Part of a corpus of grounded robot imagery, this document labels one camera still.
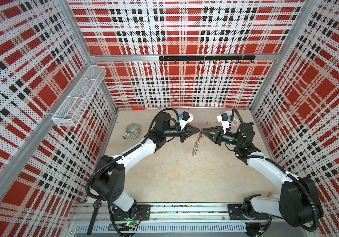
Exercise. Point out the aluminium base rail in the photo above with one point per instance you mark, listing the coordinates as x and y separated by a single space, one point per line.
176 219

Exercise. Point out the grey striped ceramic mug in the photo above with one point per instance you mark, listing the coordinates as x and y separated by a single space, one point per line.
132 132

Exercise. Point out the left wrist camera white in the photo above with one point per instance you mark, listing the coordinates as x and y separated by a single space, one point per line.
184 119

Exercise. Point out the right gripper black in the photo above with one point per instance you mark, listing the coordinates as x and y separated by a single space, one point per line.
219 134

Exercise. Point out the white wire mesh basket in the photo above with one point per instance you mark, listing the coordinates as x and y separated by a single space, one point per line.
74 106

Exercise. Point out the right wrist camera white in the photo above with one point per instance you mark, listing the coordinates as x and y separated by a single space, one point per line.
225 122

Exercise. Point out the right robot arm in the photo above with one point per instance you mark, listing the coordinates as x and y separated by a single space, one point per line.
297 202

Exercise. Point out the key organizer with red handle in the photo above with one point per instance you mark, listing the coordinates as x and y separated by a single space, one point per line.
197 142

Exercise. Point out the white ceramic mug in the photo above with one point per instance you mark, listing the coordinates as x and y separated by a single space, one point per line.
229 114

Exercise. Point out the red marker at wall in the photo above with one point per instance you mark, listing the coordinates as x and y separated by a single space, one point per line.
138 109

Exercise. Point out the black wall hook rail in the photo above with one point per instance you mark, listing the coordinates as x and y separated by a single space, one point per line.
237 58

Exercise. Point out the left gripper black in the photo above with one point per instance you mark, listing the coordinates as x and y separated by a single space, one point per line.
191 129

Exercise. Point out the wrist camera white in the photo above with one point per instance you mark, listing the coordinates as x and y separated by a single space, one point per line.
184 119
225 122

